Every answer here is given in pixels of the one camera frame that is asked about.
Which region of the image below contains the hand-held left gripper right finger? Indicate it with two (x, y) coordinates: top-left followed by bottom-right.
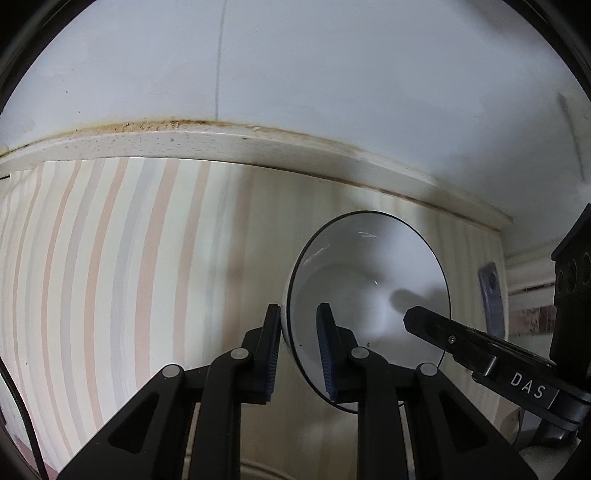
(315, 302), (525, 480)

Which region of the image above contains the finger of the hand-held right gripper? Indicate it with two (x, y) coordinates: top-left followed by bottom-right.
(403, 305), (557, 378)

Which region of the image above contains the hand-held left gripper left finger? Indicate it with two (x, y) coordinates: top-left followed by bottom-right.
(58, 302), (282, 480)

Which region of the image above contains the white bowl dark rim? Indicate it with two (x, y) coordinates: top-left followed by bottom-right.
(280, 210), (452, 414)

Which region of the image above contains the blue smartphone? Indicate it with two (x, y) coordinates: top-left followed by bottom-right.
(478, 261), (507, 337)

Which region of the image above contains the striped tablecloth with cat print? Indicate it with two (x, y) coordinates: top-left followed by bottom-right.
(0, 157), (509, 480)

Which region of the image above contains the black cable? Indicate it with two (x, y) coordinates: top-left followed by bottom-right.
(0, 355), (51, 480)

